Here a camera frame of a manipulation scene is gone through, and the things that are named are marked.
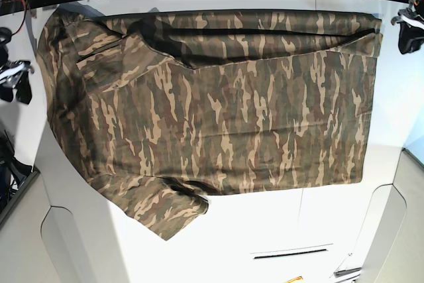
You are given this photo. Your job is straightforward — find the grey flat tool bottom right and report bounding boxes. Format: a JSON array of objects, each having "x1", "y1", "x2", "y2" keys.
[{"x1": 332, "y1": 253, "x2": 362, "y2": 278}]

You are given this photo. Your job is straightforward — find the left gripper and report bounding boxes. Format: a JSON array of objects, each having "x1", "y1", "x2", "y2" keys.
[{"x1": 391, "y1": 8, "x2": 424, "y2": 54}]

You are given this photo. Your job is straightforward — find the camouflage T-shirt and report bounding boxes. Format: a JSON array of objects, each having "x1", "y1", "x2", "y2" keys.
[{"x1": 36, "y1": 9, "x2": 382, "y2": 240}]

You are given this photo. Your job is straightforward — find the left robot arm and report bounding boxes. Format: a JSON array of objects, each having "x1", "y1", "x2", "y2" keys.
[{"x1": 391, "y1": 0, "x2": 423, "y2": 54}]

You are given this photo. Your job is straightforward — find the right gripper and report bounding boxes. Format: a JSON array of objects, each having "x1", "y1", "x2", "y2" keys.
[{"x1": 0, "y1": 60, "x2": 32, "y2": 104}]

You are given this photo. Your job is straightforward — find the yellow orange object bottom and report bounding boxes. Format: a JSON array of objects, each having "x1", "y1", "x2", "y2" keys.
[{"x1": 284, "y1": 276, "x2": 303, "y2": 283}]

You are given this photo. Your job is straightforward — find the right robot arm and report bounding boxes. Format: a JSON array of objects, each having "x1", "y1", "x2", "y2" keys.
[{"x1": 1, "y1": 27, "x2": 34, "y2": 105}]

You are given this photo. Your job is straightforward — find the black equipment at left edge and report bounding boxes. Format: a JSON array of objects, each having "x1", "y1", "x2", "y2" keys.
[{"x1": 1, "y1": 132, "x2": 33, "y2": 201}]

